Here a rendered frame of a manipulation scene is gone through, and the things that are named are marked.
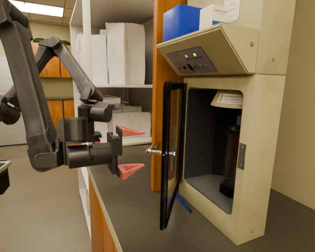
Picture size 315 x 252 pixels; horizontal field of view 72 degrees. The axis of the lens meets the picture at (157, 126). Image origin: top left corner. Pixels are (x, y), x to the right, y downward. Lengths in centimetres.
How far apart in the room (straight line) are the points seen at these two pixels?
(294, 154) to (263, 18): 62
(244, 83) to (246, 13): 17
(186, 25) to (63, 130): 44
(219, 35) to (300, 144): 64
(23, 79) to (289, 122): 95
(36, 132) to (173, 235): 48
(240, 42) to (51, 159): 51
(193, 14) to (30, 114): 51
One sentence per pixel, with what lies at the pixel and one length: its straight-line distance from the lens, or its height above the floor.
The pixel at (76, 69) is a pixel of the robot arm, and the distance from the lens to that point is 98.
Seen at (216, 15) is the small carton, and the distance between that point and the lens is 60.
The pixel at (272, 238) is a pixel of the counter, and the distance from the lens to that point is 80.
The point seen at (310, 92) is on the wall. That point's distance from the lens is 100.
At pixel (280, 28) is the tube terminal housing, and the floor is 152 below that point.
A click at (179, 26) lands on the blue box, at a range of 67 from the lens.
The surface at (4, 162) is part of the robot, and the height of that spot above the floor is 104.
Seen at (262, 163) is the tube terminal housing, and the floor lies 118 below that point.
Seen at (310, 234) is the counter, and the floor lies 94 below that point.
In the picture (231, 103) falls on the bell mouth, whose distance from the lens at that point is 67.
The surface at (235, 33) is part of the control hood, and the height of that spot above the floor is 149.
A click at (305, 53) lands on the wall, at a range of 103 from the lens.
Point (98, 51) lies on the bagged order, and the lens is 181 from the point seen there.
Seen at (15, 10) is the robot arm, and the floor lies 155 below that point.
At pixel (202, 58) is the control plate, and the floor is 145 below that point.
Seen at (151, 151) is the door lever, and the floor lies 120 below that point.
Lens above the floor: 139
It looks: 12 degrees down
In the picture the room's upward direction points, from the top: 1 degrees clockwise
